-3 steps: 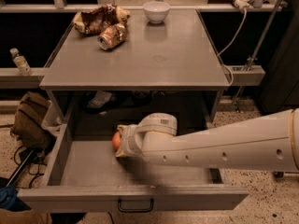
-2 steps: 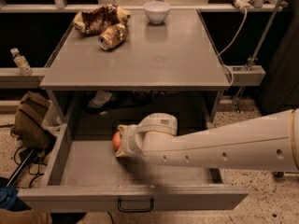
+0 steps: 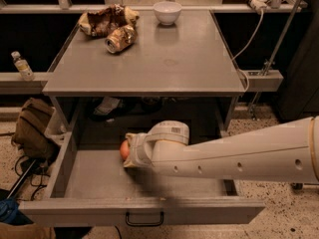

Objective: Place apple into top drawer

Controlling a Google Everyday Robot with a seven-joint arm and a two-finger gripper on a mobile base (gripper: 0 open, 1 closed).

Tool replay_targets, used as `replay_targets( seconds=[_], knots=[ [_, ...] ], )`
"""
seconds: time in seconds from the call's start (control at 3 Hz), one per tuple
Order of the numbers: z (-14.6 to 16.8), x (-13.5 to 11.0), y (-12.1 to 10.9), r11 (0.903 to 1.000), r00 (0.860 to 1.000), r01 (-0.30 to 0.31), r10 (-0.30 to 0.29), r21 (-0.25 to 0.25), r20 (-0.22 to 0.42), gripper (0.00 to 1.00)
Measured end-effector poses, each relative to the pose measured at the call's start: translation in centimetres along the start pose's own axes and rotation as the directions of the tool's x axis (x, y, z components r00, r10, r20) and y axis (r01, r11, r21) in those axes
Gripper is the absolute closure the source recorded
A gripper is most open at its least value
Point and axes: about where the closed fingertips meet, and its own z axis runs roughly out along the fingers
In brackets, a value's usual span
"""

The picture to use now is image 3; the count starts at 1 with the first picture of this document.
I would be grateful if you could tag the grey cabinet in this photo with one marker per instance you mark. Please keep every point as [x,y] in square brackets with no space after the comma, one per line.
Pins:
[185,63]

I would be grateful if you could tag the small plastic bottle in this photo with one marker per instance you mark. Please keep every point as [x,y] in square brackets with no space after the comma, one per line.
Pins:
[22,66]

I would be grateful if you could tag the crumpled brown chip bag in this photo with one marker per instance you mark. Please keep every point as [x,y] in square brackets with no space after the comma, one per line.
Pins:
[104,22]

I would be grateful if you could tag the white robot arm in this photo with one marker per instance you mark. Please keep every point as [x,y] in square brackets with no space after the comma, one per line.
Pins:
[286,152]

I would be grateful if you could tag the metal tripod pole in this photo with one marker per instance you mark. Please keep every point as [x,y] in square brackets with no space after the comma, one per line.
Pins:
[268,63]

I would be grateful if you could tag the crushed soda can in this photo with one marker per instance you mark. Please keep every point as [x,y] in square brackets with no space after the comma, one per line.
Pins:
[120,39]

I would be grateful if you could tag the white ceramic bowl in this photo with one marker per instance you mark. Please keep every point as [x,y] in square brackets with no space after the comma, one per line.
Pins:
[167,12]

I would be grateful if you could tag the brown backpack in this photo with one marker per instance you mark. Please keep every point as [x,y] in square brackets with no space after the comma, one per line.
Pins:
[31,125]

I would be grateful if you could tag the black wheeled stand base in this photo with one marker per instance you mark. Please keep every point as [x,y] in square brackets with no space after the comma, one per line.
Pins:
[297,186]

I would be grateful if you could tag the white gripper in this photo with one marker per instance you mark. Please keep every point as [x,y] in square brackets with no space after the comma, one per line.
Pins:
[144,148]

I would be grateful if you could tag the grey open top drawer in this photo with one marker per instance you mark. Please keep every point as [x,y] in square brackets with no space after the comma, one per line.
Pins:
[89,187]

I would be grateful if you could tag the tan trousers leg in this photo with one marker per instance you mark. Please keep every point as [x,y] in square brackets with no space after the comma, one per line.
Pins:
[29,231]

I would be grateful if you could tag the red apple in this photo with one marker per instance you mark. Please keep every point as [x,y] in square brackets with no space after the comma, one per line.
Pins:
[124,150]

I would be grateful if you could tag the black drawer handle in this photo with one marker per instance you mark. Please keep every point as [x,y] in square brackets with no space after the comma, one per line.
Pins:
[143,220]

